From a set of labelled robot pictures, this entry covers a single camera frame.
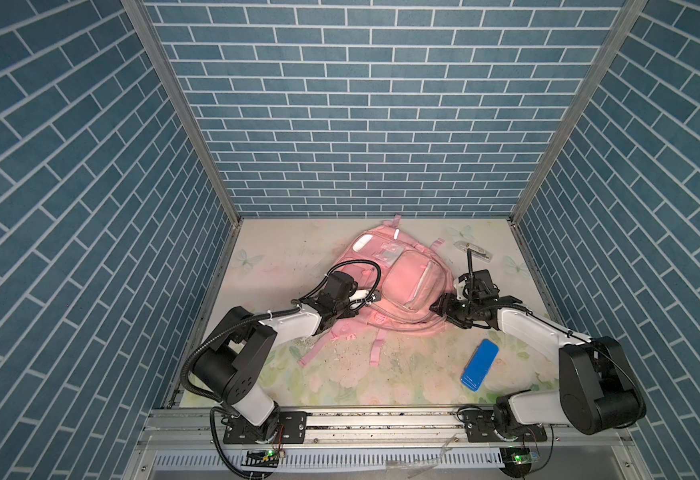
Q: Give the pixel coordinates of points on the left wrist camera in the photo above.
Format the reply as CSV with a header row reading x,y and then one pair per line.
x,y
359,295

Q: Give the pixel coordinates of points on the blue pencil case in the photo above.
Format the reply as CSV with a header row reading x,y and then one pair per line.
x,y
480,364

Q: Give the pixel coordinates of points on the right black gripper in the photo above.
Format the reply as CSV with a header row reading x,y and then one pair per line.
x,y
461,307

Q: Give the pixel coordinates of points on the pink student backpack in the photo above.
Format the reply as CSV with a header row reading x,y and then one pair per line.
x,y
413,276

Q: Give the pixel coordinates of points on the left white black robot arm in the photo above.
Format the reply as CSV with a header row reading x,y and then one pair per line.
x,y
226,366

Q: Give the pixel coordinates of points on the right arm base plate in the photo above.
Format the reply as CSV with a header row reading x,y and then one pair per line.
x,y
483,425

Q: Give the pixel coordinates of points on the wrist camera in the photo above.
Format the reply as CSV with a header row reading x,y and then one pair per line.
x,y
359,295
463,286

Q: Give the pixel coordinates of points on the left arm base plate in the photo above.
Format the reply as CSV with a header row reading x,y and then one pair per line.
x,y
281,427

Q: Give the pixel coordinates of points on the clear plastic pen box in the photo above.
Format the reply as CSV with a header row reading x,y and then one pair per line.
x,y
475,250

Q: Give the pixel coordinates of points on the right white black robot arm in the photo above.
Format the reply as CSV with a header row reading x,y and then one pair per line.
x,y
597,387

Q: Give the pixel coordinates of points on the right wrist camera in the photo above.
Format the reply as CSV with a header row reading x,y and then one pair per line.
x,y
463,286

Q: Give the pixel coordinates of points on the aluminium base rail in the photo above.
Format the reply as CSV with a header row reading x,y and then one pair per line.
x,y
414,441

